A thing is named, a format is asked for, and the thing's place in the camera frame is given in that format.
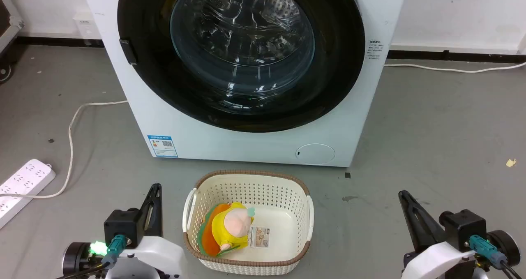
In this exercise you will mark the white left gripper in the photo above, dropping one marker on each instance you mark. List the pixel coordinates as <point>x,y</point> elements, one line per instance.
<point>152,256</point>

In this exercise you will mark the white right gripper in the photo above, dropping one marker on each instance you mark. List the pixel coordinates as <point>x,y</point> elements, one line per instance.
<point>439,262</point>

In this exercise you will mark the left robot arm black joint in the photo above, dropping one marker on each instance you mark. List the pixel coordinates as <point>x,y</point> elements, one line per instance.
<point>78,256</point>

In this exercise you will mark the right robot arm black joint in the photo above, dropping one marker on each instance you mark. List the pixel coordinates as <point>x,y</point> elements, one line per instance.
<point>507,246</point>

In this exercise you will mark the white front-load washing machine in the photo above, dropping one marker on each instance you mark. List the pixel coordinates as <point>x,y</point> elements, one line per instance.
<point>230,143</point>

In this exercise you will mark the round black glass washer door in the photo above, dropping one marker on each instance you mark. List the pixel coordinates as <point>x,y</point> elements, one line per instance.
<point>337,65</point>

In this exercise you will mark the blue energy label sticker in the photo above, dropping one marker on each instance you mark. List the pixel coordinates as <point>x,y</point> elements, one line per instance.
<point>162,146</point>

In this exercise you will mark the yellow orange plush doll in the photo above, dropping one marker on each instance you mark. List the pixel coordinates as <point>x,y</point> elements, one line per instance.
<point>234,225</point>

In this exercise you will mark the yellow paper scrap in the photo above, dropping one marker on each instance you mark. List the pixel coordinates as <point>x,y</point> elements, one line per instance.
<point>511,162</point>

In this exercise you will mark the paper label in basket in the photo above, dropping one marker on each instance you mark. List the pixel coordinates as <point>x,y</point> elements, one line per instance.
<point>259,237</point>

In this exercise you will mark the round white filter cover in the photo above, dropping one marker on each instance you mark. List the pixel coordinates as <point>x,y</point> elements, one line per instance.
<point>315,154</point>

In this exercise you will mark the white power strip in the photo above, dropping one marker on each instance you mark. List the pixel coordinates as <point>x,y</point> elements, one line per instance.
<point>24,182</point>

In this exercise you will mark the cream plastic laundry basket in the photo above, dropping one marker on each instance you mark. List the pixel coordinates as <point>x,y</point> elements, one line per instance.
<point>283,229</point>

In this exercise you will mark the small printed text sticker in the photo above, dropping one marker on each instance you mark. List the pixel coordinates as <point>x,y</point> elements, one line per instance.
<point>375,50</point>

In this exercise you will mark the grey metal cart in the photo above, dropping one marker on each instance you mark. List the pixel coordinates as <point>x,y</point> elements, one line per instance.
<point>8,28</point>

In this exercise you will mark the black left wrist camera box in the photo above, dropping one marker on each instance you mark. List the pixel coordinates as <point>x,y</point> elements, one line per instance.
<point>121,225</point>

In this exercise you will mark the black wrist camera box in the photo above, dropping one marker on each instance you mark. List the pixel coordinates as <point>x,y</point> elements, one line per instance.
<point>462,227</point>
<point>121,225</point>

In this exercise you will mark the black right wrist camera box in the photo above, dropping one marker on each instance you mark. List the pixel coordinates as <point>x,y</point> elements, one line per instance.
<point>462,227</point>

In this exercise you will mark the white wall socket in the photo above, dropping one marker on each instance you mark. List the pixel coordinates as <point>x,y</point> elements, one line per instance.
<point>85,26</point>

